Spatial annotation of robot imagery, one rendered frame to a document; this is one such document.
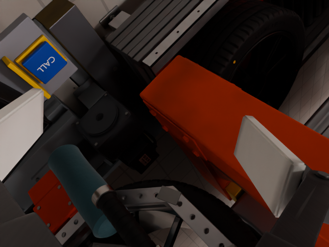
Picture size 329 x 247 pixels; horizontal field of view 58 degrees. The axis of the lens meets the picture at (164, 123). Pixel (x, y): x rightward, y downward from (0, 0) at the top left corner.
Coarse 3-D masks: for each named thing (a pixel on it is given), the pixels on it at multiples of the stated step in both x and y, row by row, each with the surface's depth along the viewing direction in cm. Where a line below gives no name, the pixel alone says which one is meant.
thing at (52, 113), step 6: (54, 96) 112; (48, 102) 111; (54, 102) 110; (60, 102) 109; (48, 108) 110; (54, 108) 108; (60, 108) 112; (66, 108) 111; (48, 114) 108; (54, 114) 111; (60, 114) 113; (54, 120) 113; (24, 210) 124
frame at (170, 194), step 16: (128, 192) 77; (144, 192) 76; (160, 192) 74; (176, 192) 72; (128, 208) 80; (144, 208) 78; (160, 208) 78; (176, 208) 70; (192, 208) 69; (80, 224) 78; (192, 224) 67; (208, 224) 66; (64, 240) 77; (80, 240) 81; (208, 240) 64; (224, 240) 63
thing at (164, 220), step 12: (144, 216) 88; (156, 216) 88; (168, 216) 85; (144, 228) 98; (156, 228) 100; (84, 240) 85; (96, 240) 87; (108, 240) 91; (120, 240) 96; (168, 240) 78
